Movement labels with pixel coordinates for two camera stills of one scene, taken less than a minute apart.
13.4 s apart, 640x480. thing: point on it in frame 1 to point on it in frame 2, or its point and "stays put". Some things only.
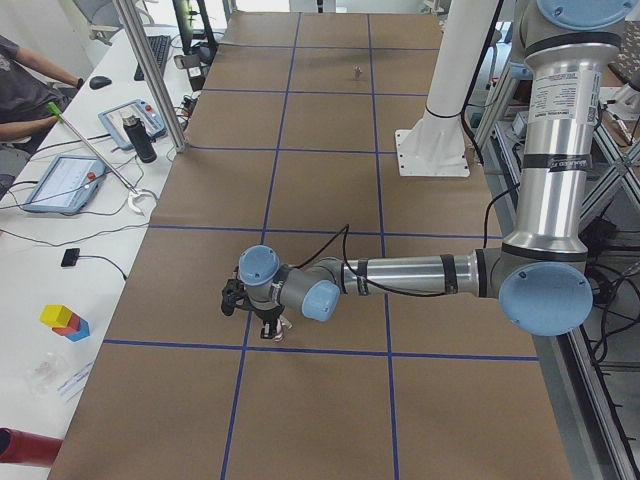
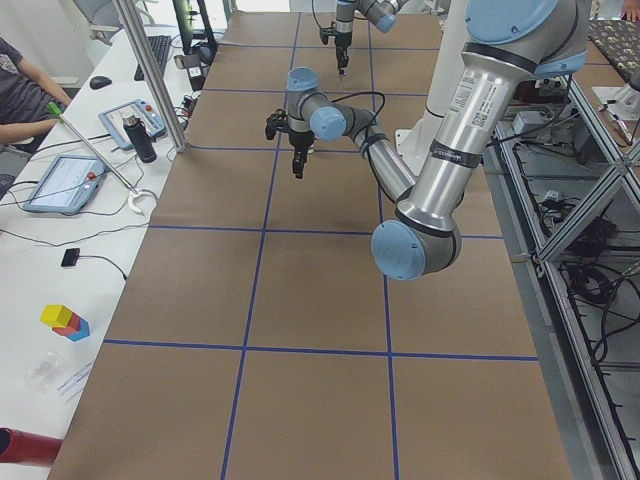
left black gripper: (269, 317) to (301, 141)
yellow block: (56, 315) stays put
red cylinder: (27, 448) stays put
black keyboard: (159, 45) stays put
